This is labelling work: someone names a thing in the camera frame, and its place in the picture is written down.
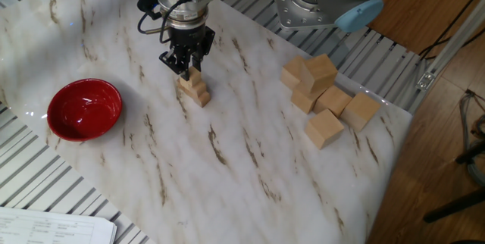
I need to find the red bowl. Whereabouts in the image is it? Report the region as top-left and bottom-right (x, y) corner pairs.
(46, 78), (124, 142)

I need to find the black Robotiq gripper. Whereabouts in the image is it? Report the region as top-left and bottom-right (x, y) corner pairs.
(158, 22), (216, 82)

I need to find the grey cable bundle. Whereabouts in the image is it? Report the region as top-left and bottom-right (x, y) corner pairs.
(458, 89), (485, 187)

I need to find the aluminium frame profile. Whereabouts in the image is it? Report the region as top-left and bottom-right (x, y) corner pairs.
(408, 0), (485, 115)

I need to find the black chair base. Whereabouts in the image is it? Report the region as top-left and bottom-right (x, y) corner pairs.
(422, 141), (485, 224)

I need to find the white marble pattern board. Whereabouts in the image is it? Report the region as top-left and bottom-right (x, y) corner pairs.
(0, 0), (413, 244)

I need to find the black floor cable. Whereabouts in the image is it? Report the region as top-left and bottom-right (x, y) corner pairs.
(418, 0), (485, 61)

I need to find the large wooden cube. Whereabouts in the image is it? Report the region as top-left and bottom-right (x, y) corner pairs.
(312, 86), (352, 120)
(304, 108), (346, 150)
(280, 55), (308, 90)
(301, 53), (339, 95)
(290, 83), (323, 115)
(339, 92), (382, 133)

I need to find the white printed paper stack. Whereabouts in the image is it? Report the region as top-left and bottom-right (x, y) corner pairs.
(0, 206), (117, 244)

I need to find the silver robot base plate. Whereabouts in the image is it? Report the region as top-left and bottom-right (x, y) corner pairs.
(271, 0), (342, 31)

